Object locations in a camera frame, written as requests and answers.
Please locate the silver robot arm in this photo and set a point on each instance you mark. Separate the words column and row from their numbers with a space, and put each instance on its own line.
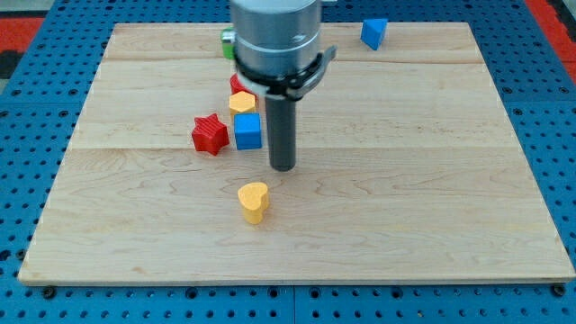
column 278, row 57

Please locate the blue triangle block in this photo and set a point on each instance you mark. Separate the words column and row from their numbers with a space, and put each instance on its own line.
column 373, row 32

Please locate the red circle block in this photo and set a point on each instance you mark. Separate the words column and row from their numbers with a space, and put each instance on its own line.
column 236, row 87

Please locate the blue cube block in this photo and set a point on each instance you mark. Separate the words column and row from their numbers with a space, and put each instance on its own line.
column 247, row 131

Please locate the wooden board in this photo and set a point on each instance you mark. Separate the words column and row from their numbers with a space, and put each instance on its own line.
column 408, row 172

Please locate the green block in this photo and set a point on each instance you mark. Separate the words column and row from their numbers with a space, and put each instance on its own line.
column 227, row 41

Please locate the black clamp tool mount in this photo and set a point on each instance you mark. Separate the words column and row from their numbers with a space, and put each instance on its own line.
column 292, row 87

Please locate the yellow hexagon block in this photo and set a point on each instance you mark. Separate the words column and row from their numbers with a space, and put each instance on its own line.
column 242, row 102

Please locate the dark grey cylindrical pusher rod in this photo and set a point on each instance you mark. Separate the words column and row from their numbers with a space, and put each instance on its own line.
column 281, row 132

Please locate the red star block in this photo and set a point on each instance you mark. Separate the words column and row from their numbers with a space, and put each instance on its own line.
column 210, row 134

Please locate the yellow heart block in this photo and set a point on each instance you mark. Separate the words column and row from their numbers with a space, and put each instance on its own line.
column 254, row 200

